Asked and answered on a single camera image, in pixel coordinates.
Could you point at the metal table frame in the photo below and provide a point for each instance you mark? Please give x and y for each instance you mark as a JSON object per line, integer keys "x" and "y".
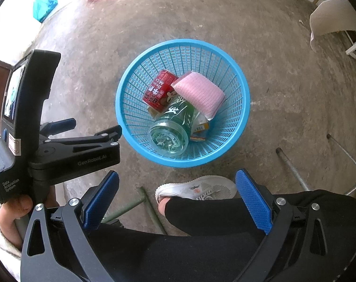
{"x": 292, "y": 167}

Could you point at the white sneaker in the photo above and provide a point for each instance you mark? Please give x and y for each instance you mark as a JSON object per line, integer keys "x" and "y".
{"x": 201, "y": 186}

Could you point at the green plastic bottle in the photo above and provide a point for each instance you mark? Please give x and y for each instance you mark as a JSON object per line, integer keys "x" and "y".
{"x": 178, "y": 114}

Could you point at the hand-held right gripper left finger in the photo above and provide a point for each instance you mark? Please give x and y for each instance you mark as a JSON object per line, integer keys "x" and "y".
{"x": 103, "y": 199}

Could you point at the person's leg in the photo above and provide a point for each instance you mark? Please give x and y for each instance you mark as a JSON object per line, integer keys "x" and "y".
{"x": 225, "y": 226}

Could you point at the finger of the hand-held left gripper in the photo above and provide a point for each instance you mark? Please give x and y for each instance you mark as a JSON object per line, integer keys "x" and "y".
{"x": 101, "y": 136}
{"x": 61, "y": 123}

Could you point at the red drink can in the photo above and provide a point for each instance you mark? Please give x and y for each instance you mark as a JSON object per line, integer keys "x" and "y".
{"x": 160, "y": 89}

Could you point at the green metal frame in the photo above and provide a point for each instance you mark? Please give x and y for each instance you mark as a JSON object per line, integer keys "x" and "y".
{"x": 153, "y": 211}

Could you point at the teal plastic bag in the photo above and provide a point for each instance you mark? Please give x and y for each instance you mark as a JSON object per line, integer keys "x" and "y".
{"x": 44, "y": 6}

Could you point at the yellow and white carton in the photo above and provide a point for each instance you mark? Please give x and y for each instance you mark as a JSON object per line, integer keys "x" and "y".
{"x": 200, "y": 127}

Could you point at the person's left hand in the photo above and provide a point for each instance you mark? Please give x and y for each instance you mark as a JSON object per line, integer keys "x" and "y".
{"x": 10, "y": 214}

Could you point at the pink sponge cloth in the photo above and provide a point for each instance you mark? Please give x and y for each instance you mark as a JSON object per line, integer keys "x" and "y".
{"x": 201, "y": 91}

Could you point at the blue plastic mesh basket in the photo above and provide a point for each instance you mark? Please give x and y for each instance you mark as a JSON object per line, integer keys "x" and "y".
{"x": 233, "y": 108}

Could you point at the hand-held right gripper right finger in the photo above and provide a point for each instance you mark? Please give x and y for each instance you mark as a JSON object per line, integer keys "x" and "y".
{"x": 253, "y": 202}

